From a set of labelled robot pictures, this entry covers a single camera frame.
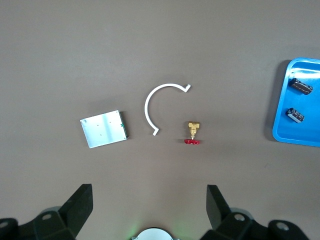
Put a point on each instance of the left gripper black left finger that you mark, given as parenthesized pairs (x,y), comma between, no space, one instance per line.
(75,212)

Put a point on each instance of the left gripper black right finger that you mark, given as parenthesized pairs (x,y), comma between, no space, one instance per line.
(218,215)

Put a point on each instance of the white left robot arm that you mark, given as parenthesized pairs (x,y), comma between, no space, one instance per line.
(153,235)

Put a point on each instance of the blue plastic tray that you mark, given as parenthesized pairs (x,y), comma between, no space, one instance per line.
(310,130)

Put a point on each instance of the silver metal module box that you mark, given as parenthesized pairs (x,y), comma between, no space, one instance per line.
(103,130)

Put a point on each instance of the brass valve red handwheel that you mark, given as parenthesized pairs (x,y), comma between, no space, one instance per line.
(193,126)

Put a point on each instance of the white curved pipe clamp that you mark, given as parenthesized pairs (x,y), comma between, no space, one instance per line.
(146,110)

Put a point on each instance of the brown table mat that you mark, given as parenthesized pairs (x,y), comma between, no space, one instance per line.
(160,37)

